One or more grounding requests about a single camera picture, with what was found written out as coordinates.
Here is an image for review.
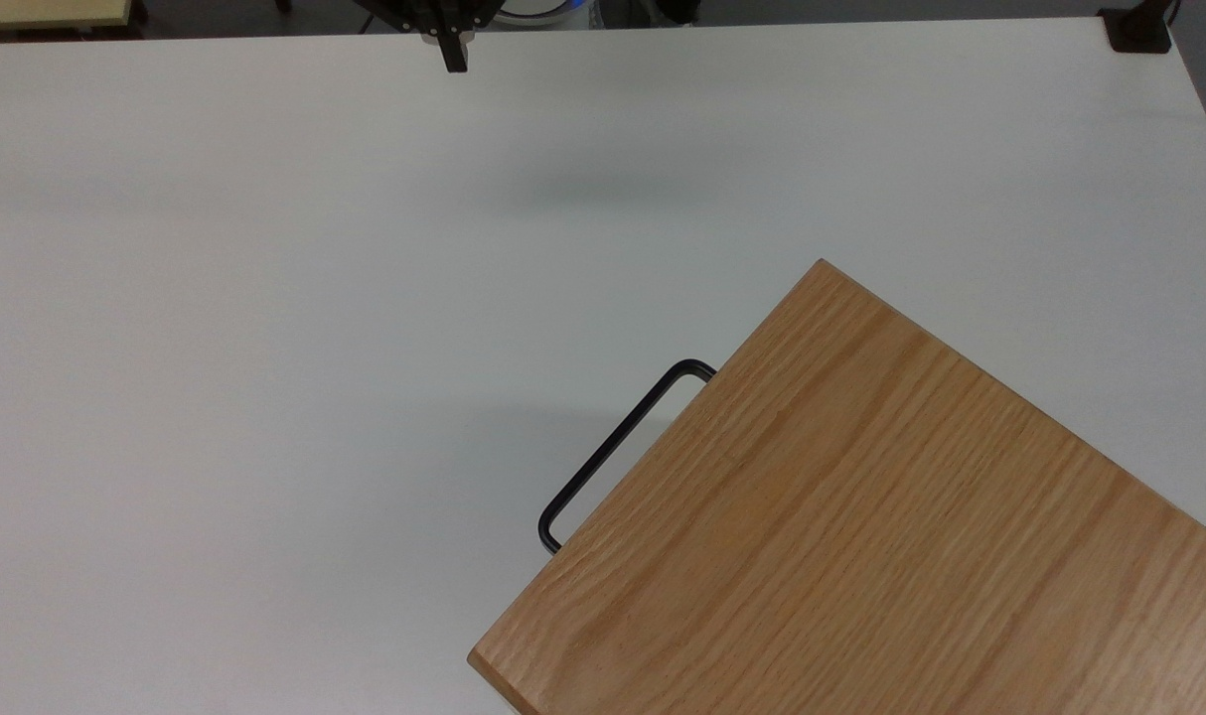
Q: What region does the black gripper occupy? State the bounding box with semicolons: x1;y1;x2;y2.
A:
353;0;497;73

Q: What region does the black metal board handle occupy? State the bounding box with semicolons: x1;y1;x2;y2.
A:
537;358;718;555

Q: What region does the pale yellow table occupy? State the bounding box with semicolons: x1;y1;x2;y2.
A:
0;0;133;33

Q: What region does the wooden cutting board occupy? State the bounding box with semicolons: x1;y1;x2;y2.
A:
467;258;1206;715

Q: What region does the black camera stand clamp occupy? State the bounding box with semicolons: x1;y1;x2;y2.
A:
1098;0;1182;54

